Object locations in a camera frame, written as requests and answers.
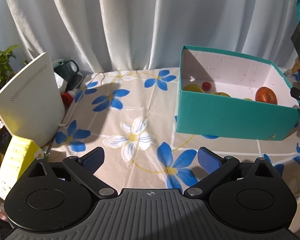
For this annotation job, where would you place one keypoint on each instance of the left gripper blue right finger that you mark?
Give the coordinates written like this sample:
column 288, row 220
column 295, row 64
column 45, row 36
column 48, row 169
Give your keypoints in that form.
column 220, row 170

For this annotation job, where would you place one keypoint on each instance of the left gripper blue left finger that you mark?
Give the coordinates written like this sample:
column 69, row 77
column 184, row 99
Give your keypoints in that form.
column 82, row 170

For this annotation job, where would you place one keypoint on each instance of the small red cherry tomato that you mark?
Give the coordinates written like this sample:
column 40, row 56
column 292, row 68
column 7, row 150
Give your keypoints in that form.
column 206, row 86

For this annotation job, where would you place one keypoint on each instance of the large red apple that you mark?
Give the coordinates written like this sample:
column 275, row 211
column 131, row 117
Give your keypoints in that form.
column 266, row 95

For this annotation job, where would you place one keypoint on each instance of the teal cardboard box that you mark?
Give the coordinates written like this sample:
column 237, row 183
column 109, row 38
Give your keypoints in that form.
column 240, row 76

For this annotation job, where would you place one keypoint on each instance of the yellow box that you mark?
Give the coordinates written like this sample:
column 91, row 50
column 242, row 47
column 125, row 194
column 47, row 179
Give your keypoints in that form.
column 19, row 155

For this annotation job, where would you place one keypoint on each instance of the floral blue flower tablecloth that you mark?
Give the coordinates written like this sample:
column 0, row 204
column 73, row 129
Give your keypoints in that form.
column 132, row 116

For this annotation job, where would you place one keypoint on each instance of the red white small toy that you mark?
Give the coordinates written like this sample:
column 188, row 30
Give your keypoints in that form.
column 67, row 98

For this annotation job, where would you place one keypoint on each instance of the red yellow apple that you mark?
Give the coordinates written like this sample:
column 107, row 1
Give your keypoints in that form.
column 220, row 94

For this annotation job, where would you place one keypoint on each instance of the white router device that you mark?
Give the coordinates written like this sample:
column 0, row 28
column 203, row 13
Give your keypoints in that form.
column 31, row 106

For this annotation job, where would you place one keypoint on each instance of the yellow green pear left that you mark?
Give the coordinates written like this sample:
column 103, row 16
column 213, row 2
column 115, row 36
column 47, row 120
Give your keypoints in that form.
column 193, row 88

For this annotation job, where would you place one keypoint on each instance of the dark green mug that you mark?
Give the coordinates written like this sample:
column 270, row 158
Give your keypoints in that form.
column 69, row 71

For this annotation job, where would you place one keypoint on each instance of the white curtain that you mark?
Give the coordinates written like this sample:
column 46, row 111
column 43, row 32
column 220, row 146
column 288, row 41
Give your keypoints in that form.
column 106, row 35

